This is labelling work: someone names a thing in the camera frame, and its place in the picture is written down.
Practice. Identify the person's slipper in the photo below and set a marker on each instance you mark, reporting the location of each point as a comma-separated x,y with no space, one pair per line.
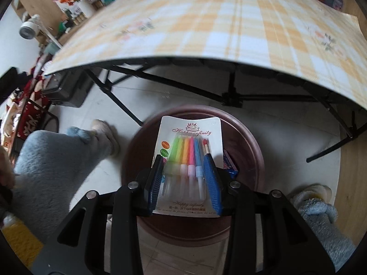
106,137
312,192

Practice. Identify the plaid floral tablecloth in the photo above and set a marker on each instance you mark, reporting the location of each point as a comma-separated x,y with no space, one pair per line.
229,34

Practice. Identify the person's right slipper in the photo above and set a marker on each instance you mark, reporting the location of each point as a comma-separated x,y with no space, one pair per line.
312,192

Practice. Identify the small blue patterned box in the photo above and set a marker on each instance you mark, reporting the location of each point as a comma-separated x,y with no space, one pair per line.
230,164

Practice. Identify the black folding table frame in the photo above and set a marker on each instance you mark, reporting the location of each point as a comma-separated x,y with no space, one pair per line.
232,98

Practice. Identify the pack of amber vials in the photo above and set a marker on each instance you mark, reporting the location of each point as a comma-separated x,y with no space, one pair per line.
77,17

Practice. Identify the wooden sideboard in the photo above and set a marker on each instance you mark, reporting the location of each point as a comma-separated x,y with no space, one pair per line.
37,3

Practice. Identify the yellow cloth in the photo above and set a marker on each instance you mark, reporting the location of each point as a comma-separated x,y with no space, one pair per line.
20,240

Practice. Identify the red white checked bag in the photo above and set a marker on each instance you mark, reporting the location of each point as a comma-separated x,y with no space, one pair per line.
28,114

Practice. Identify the small light blue box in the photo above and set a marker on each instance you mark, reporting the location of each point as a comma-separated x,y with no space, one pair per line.
335,0

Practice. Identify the candle pack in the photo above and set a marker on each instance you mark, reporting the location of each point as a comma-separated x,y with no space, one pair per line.
189,137

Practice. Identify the black case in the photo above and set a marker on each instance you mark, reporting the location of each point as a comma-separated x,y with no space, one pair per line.
66,87

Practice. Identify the person's left slipper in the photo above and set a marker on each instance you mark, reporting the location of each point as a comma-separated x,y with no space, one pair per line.
106,137

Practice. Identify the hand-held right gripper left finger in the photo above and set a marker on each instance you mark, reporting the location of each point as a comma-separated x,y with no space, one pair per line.
154,180

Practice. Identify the white fan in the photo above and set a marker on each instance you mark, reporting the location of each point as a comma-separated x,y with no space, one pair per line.
28,30

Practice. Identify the person's left leg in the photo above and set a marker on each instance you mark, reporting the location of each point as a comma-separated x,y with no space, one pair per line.
57,172

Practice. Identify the brown plastic bin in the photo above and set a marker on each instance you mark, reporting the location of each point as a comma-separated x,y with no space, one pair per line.
243,149

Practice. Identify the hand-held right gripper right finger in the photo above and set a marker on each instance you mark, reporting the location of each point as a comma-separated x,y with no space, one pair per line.
213,183

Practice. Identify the white ribbed vase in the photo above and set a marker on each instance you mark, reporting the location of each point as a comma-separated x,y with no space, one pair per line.
86,7

